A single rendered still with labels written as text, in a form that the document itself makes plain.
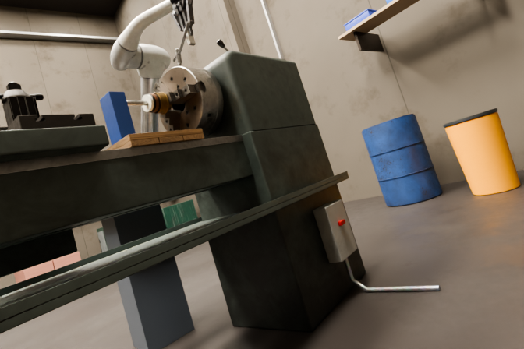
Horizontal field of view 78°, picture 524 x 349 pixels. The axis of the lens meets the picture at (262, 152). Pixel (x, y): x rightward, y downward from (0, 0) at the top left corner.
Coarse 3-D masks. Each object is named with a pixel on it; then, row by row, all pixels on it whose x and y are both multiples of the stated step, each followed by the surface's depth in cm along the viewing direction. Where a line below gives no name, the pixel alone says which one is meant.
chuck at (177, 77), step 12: (168, 72) 145; (180, 72) 140; (192, 72) 136; (204, 72) 142; (168, 84) 146; (180, 84) 141; (204, 84) 136; (204, 96) 135; (216, 96) 140; (180, 108) 149; (192, 108) 138; (204, 108) 135; (216, 108) 140; (192, 120) 139; (204, 120) 138; (204, 132) 146
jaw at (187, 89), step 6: (186, 84) 132; (192, 84) 134; (198, 84) 135; (180, 90) 134; (186, 90) 133; (192, 90) 133; (198, 90) 134; (204, 90) 136; (168, 96) 134; (174, 96) 135; (180, 96) 133; (186, 96) 134; (192, 96) 136; (174, 102) 136; (180, 102) 138
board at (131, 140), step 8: (128, 136) 102; (136, 136) 103; (144, 136) 105; (152, 136) 108; (160, 136) 110; (168, 136) 112; (176, 136) 115; (184, 136) 117; (192, 136) 120; (200, 136) 123; (120, 144) 105; (128, 144) 102; (136, 144) 103; (144, 144) 105; (152, 144) 107
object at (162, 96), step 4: (160, 92) 136; (152, 96) 130; (156, 96) 131; (160, 96) 132; (164, 96) 134; (156, 100) 130; (160, 100) 132; (164, 100) 133; (168, 100) 134; (156, 104) 131; (160, 104) 132; (164, 104) 133; (168, 104) 134; (156, 108) 131; (160, 108) 133; (164, 108) 134; (168, 108) 137; (152, 112) 133; (156, 112) 134; (160, 112) 135; (164, 112) 136
